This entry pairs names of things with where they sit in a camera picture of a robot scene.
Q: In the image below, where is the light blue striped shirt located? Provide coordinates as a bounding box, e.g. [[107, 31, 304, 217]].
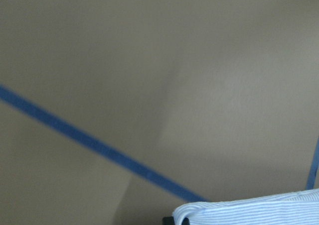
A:
[[172, 189, 319, 225]]

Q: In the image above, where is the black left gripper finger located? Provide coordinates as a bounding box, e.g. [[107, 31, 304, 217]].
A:
[[162, 217, 174, 225]]

